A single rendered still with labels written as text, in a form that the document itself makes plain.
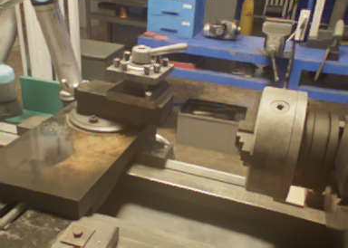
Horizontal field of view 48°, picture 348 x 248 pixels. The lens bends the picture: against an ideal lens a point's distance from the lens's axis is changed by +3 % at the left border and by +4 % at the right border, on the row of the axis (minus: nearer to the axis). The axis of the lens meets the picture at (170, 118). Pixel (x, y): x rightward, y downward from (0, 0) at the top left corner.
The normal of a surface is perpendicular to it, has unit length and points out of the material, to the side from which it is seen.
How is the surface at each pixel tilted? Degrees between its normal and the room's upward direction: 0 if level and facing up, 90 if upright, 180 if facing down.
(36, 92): 90
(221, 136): 90
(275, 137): 58
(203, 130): 90
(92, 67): 90
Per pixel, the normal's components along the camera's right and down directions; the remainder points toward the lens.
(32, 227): 0.07, -0.91
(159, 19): -0.30, 0.38
